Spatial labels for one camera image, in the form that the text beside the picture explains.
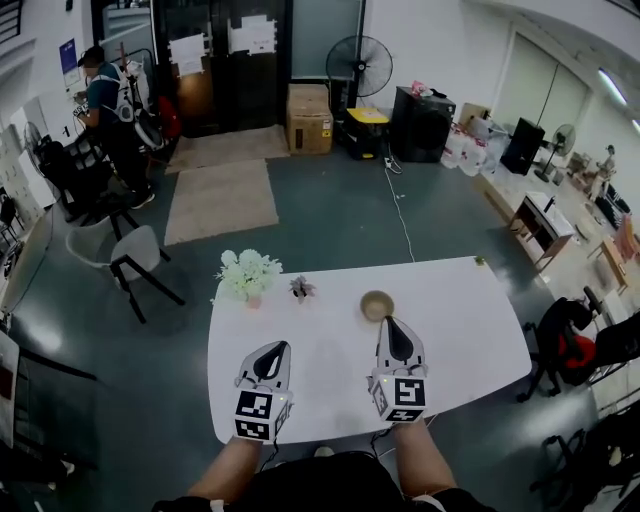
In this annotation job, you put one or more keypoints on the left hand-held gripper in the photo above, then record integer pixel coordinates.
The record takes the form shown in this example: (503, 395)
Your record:
(260, 410)

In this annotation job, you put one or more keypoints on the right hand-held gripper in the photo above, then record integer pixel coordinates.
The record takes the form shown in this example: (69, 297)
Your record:
(405, 395)

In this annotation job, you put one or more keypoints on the person's left forearm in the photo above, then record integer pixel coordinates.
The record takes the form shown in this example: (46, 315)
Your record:
(230, 475)

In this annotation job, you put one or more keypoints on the person's right forearm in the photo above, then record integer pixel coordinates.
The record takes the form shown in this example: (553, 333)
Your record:
(422, 460)

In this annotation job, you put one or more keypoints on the small purple potted plant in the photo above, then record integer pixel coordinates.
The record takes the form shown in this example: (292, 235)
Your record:
(301, 289)

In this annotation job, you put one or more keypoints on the white flowers in pink vase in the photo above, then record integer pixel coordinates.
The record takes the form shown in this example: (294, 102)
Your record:
(247, 275)

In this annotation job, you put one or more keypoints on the person's white shoe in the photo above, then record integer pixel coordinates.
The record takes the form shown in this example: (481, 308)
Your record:
(324, 451)

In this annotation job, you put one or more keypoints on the person's black clothing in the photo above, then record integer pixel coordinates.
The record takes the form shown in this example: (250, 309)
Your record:
(325, 485)

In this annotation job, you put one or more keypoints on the black office chair red cushion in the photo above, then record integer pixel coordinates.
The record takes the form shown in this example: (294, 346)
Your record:
(565, 340)

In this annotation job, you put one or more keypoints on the large tan floor mat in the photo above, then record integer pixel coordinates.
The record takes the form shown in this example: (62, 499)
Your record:
(220, 200)

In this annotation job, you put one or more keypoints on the grey chair with black legs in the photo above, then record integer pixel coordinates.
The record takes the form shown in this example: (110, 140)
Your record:
(127, 252)

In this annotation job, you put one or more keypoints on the white power strip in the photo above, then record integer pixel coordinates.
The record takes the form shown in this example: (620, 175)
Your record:
(391, 164)

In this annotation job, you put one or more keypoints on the white and wood side table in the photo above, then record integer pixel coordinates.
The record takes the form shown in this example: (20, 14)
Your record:
(542, 225)

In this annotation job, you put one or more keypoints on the black equipment pile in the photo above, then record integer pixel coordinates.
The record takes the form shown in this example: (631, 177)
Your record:
(590, 465)

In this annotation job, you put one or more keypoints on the desk with black legs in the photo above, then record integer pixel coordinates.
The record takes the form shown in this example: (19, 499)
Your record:
(50, 400)

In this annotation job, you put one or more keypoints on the cluster of clear water jugs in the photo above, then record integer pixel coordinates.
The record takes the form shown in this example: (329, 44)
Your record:
(470, 145)

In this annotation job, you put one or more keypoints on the tan door mat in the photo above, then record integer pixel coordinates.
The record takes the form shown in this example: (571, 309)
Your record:
(235, 147)

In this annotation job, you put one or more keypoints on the yellow and black case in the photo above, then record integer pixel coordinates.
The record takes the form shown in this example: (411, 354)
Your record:
(367, 132)

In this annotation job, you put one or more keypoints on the black washing machine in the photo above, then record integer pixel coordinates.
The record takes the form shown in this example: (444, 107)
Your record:
(422, 125)

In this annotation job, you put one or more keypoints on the low wooden table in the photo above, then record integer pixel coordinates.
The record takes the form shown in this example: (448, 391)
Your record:
(612, 255)

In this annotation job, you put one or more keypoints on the black speaker cabinet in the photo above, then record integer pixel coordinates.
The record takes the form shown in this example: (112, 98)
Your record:
(522, 145)

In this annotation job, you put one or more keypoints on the brown cardboard box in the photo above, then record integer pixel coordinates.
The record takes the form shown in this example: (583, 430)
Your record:
(309, 119)

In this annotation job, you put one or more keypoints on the flat cardboard sheet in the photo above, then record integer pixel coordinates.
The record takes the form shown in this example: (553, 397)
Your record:
(472, 112)

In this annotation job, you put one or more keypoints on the small black standing fan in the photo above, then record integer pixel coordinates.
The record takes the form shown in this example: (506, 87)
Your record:
(559, 145)

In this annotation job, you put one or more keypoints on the pink item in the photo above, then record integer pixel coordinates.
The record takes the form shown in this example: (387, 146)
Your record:
(421, 90)

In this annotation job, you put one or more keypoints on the red bag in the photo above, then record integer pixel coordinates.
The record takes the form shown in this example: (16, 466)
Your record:
(169, 117)

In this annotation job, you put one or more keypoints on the black mesh chair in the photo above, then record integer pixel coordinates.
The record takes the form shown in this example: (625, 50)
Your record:
(75, 170)

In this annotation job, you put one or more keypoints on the black framed glass door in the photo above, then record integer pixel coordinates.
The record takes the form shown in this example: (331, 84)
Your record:
(225, 90)

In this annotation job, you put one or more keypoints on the large black standing fan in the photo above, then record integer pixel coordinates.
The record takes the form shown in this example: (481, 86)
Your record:
(359, 65)

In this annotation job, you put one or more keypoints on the white paper notice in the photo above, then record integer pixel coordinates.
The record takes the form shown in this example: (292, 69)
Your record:
(252, 35)
(186, 52)

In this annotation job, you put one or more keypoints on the black fan with grille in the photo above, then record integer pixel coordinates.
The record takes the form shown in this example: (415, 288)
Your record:
(32, 142)

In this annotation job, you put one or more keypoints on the fluorescent tube light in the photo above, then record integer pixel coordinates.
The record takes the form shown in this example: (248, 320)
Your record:
(612, 86)

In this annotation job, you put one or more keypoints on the black balcony railing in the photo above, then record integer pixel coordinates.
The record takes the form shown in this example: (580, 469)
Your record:
(10, 20)

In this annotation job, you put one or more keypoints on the blue wall poster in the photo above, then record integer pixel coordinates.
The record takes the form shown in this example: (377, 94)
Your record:
(67, 52)

